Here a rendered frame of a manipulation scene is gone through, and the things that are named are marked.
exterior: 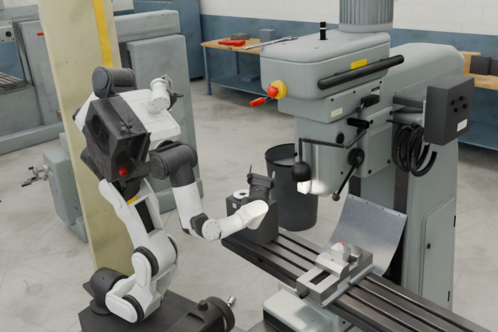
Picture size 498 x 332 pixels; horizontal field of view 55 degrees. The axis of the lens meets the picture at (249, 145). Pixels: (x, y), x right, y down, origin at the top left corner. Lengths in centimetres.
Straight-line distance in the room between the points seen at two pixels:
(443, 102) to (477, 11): 434
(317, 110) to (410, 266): 100
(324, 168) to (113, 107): 79
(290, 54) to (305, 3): 589
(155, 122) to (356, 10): 83
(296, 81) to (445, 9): 476
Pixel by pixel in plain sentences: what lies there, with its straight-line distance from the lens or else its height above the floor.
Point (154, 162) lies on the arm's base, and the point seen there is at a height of 153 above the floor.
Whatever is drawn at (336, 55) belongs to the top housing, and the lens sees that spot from 161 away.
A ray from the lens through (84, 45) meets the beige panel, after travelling 310.
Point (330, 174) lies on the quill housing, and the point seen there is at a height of 142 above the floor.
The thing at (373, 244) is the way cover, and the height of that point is 94.
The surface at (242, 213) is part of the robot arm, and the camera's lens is 190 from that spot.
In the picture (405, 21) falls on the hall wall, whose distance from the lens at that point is 649.
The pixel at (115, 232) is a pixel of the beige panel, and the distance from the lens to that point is 351.
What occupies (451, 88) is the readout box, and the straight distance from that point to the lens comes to 177.
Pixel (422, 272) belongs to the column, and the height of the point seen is 77.
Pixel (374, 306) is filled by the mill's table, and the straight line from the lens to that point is 196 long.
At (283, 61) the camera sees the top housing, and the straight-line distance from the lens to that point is 158.
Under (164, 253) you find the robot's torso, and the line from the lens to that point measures 213.
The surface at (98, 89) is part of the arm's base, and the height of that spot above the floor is 174.
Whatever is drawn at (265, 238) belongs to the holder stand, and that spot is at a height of 97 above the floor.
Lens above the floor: 218
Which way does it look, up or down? 22 degrees down
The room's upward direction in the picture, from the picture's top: 4 degrees counter-clockwise
